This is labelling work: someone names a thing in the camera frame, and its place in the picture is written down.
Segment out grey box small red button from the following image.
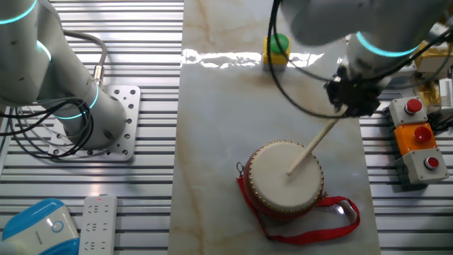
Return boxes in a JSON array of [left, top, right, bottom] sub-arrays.
[[394, 147, 451, 187]]

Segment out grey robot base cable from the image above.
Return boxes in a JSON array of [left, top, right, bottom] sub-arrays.
[[63, 30, 109, 88]]

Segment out red fabric drum strap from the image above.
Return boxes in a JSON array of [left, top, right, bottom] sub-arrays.
[[236, 176, 362, 247]]

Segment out yellow box green button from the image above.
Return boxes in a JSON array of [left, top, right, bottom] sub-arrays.
[[261, 33, 292, 72]]

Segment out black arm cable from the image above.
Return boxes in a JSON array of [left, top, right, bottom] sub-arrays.
[[266, 0, 453, 120]]

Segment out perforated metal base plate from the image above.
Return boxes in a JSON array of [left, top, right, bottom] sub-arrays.
[[47, 84, 142, 164]]

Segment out red drum white skin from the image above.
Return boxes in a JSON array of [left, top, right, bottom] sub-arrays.
[[242, 139, 326, 221]]

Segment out grey box large red button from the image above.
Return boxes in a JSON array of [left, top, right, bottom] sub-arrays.
[[383, 95, 430, 128]]

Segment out orange box red button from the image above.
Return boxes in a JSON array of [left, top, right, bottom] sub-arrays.
[[394, 122, 439, 157]]

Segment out small silver ribbed camera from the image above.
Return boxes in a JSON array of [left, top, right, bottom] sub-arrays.
[[438, 77, 453, 111]]

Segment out blue white device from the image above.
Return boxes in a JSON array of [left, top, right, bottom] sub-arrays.
[[0, 198, 81, 255]]

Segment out wooden drumstick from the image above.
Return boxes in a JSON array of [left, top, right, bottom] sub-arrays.
[[285, 105, 350, 177]]

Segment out gold foil sheet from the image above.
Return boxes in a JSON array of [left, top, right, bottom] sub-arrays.
[[413, 40, 453, 107]]

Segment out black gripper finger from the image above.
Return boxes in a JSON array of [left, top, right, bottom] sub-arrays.
[[325, 79, 347, 110], [345, 102, 373, 119]]

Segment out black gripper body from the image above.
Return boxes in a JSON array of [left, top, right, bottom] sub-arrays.
[[336, 69, 382, 106]]

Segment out white power strip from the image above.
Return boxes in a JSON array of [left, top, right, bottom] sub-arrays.
[[78, 194, 119, 255]]

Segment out black cable loop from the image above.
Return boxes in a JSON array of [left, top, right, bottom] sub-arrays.
[[0, 97, 96, 161]]

